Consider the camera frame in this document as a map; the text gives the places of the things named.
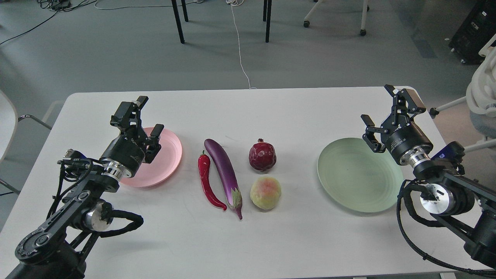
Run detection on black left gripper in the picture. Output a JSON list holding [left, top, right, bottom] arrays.
[[100, 96, 164, 178]]

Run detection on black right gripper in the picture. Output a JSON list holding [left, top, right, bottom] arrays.
[[361, 84, 433, 165]]

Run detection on red chili pepper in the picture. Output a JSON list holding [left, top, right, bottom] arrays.
[[197, 150, 227, 211]]

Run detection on purple eggplant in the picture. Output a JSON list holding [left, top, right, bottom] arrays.
[[204, 138, 243, 220]]

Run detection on dark red pomegranate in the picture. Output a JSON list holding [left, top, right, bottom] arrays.
[[248, 138, 277, 172]]

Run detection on yellow pink peach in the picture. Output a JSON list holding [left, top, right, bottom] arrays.
[[250, 176, 282, 210]]

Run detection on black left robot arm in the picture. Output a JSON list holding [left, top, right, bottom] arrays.
[[7, 96, 164, 279]]

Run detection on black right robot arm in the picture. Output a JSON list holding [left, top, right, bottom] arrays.
[[361, 84, 496, 279]]

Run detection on pink plate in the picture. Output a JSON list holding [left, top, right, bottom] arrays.
[[120, 129, 183, 188]]

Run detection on green plate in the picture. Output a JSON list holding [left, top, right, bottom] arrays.
[[317, 138, 404, 213]]

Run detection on white chair right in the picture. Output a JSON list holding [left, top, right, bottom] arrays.
[[429, 36, 496, 153]]

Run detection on white chair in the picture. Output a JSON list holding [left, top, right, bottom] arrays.
[[429, 36, 496, 153], [0, 90, 53, 195]]

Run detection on white office chair base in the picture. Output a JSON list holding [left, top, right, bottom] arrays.
[[303, 0, 370, 36]]

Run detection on black table legs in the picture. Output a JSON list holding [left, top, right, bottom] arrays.
[[171, 0, 272, 44]]

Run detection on black equipment case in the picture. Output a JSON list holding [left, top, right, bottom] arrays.
[[448, 0, 496, 65]]

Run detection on white chair left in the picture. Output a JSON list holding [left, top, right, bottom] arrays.
[[0, 90, 53, 195]]

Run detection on black cables on floor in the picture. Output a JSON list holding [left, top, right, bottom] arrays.
[[0, 0, 97, 46]]

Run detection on white cable on floor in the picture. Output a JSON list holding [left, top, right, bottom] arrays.
[[226, 0, 257, 90]]

